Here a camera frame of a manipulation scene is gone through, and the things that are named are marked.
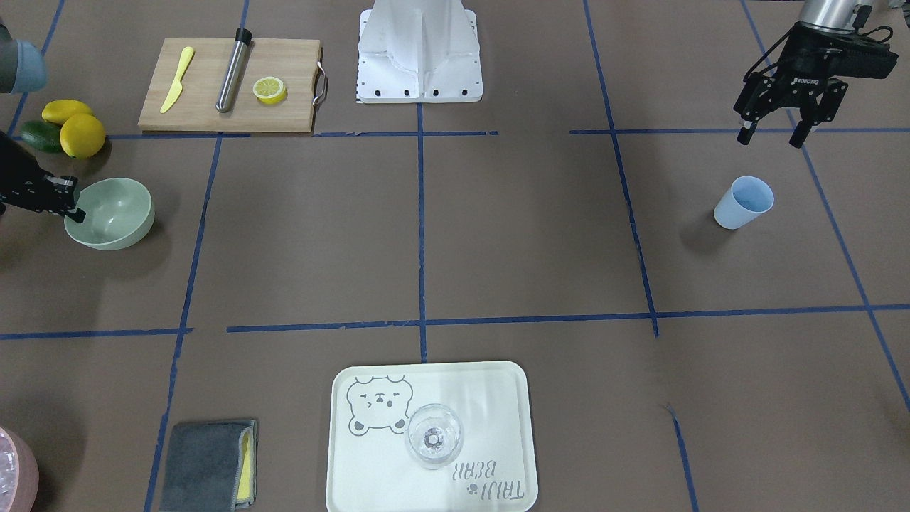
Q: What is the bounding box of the green avocado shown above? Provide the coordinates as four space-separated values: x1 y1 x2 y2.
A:
20 120 64 154

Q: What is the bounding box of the pink bowl of ice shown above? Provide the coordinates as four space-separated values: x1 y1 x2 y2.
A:
1 427 39 511

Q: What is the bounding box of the cream bear tray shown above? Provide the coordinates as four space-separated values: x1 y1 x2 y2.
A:
326 361 539 511

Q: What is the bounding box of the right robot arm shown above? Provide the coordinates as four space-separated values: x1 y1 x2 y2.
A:
1 25 87 223

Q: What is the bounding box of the light blue plastic cup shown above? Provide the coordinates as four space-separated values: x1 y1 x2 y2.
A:
714 176 776 230

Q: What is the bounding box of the yellow lemon back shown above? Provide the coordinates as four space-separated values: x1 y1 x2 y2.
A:
41 98 94 126

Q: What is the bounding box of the yellow lemon front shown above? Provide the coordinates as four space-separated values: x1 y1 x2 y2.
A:
60 113 107 159

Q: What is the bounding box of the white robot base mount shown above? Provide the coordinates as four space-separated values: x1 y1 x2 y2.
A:
355 1 484 104

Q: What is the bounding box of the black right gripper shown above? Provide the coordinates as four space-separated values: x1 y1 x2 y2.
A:
1 131 87 224

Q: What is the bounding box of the wooden cutting board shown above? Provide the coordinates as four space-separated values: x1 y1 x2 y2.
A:
139 38 324 133

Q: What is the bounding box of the grey folded cloth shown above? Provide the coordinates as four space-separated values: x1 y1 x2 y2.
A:
159 418 259 511

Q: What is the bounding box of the green bowl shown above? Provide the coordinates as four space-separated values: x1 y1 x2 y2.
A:
64 178 156 250

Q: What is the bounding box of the lemon half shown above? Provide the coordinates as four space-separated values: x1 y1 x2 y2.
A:
252 77 287 106

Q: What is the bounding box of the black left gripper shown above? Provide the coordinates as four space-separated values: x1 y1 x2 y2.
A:
734 23 898 149

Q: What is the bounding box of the yellow plastic knife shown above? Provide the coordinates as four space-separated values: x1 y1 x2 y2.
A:
159 46 195 114

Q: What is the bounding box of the steel muddler black cap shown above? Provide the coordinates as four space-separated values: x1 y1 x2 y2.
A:
215 27 252 113

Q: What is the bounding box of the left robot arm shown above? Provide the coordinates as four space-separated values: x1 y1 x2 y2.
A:
732 1 899 149

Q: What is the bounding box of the clear wine glass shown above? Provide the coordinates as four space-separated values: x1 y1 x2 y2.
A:
406 404 465 470

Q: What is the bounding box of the yellow lemon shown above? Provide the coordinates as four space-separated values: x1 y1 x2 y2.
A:
60 113 107 159
41 98 94 126

